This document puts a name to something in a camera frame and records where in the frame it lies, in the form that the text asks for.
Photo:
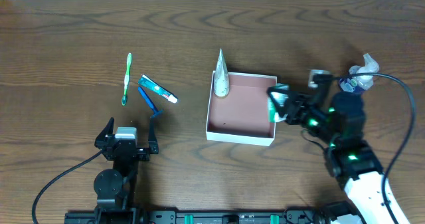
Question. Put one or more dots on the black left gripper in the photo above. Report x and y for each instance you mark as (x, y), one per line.
(125, 152)

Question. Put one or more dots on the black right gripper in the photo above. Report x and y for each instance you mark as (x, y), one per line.
(299, 108)

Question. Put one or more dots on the green white tissue pack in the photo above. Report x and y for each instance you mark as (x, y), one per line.
(276, 100)

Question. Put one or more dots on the green white toothbrush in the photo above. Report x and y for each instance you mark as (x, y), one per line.
(126, 79)

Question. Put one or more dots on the green Colgate toothpaste tube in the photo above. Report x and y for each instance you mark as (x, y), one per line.
(146, 82)

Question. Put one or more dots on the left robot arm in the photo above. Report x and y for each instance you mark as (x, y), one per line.
(115, 186)

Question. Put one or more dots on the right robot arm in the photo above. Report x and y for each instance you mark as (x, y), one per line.
(348, 157)

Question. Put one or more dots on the blue disposable razor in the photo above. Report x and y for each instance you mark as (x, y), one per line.
(152, 106)

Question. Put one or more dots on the white box with red lining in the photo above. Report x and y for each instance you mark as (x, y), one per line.
(242, 116)

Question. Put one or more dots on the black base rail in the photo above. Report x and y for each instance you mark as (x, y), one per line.
(292, 216)

